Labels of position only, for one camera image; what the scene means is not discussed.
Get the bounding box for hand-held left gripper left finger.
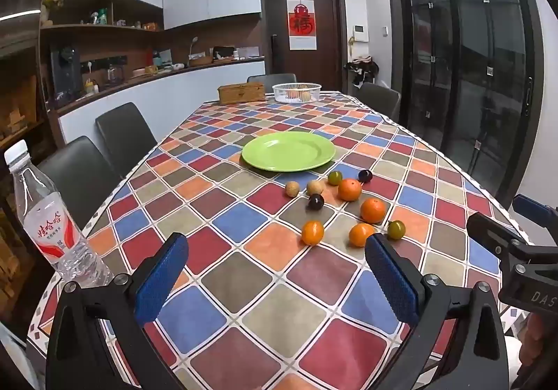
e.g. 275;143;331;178
46;232;189;390

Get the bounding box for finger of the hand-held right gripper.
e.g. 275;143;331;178
512;194;558;234
466;212;558;263

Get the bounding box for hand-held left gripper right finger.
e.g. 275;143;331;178
365;233;508;390

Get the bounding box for orange tomato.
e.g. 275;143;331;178
360;197;387;224
338;178;363;202
301;221;325;246
349;223;376;248

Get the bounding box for green plate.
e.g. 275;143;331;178
241;131;336;173

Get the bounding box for person's right hand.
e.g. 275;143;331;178
518;312;546;370

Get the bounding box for colourful checked tablecloth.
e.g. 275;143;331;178
26;90;537;390

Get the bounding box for clear plastic water bottle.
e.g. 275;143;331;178
4;139;115;288

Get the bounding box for dark leather chair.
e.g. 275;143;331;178
37;136;120;231
358;82;402;122
247;73;298;88
95;102;158;179

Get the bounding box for dark sliding glass door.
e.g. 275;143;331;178
386;0;545;208

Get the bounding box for woven wicker box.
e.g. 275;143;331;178
217;82;266;106

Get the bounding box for white plastic basket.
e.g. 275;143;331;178
272;83;322;105

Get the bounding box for pile of clothes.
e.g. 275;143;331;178
345;55;379;88

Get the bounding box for black countertop appliance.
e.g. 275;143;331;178
49;41;83;99

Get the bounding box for dark wooden door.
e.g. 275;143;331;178
260;0;348;93

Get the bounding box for red and white wall calendar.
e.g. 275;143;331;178
286;0;315;51

